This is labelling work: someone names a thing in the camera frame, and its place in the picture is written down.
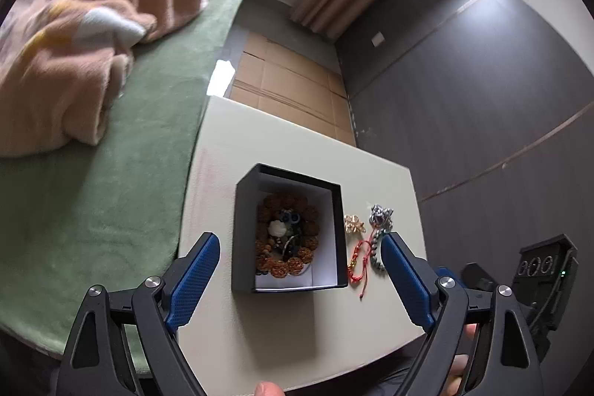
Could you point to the white jade bead pendant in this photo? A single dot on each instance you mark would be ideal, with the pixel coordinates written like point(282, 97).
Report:
point(277, 228)

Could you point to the black jewelry box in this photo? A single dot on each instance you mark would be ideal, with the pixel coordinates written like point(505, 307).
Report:
point(311, 256)

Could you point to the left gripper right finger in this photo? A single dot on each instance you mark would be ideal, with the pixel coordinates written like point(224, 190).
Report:
point(413, 279)

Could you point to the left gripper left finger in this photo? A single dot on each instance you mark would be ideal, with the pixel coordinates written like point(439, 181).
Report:
point(186, 279)

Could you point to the pink fleece blanket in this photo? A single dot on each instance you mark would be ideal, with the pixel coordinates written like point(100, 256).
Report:
point(65, 62)

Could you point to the dark grey wardrobe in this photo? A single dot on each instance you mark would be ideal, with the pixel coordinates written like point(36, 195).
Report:
point(492, 112)

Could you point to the green bed mattress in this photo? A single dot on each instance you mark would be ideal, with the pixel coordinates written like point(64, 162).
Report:
point(108, 214)

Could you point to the gold butterfly brooch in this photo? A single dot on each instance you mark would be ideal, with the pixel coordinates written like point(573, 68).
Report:
point(353, 225)

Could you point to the white wall switch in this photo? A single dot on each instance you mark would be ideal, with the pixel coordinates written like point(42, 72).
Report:
point(378, 39)

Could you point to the flattened cardboard floor sheet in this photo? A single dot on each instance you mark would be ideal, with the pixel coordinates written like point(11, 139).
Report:
point(288, 85)

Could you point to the person's left hand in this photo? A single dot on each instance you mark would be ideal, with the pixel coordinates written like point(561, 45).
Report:
point(265, 388)

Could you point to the person's right hand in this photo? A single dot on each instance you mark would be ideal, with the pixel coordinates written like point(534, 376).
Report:
point(459, 363)

